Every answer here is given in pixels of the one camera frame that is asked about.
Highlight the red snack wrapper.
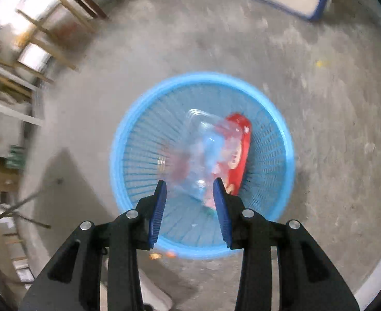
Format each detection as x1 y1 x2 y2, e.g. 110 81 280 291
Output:
203 112 251 195

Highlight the small orange fruit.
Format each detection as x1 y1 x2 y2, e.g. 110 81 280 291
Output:
166 251 177 258

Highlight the wooden chair black seat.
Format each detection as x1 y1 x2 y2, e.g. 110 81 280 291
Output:
16 0 96 70

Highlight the clear plastic container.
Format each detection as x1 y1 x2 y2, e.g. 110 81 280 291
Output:
157 109 224 209

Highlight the white metal shelf table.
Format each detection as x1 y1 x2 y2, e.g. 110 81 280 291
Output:
0 65 48 126

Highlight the orange peel piece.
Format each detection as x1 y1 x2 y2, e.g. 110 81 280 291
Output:
149 253 163 260

